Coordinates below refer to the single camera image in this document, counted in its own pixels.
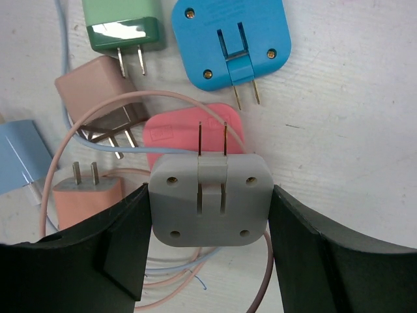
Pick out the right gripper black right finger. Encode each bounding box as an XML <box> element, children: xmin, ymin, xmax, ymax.
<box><xmin>268</xmin><ymin>186</ymin><xmax>416</xmax><ymax>312</ymax></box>

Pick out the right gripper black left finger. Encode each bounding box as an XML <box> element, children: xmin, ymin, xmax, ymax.
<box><xmin>1</xmin><ymin>185</ymin><xmax>152</xmax><ymax>312</ymax></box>

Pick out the pink usb charger plug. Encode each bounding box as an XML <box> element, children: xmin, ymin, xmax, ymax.
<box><xmin>53</xmin><ymin>162</ymin><xmax>123</xmax><ymax>230</ymax></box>

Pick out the grey plug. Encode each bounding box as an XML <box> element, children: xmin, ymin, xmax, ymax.
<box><xmin>148</xmin><ymin>121</ymin><xmax>275</xmax><ymax>248</ymax></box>

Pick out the blue usb charger plug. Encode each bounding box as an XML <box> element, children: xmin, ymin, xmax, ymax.
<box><xmin>1</xmin><ymin>119</ymin><xmax>52</xmax><ymax>194</ymax></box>

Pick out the brown usb charger plug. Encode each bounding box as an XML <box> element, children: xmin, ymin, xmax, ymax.
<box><xmin>55</xmin><ymin>56</ymin><xmax>150</xmax><ymax>149</ymax></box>

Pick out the green charger plug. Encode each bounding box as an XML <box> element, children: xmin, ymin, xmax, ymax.
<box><xmin>82</xmin><ymin>0</ymin><xmax>165</xmax><ymax>77</ymax></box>

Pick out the bright blue plug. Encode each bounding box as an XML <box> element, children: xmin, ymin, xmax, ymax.
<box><xmin>171</xmin><ymin>0</ymin><xmax>291</xmax><ymax>91</ymax></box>

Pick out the blue usb cable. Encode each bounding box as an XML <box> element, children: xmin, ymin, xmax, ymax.
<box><xmin>53</xmin><ymin>0</ymin><xmax>222</xmax><ymax>278</ymax></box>

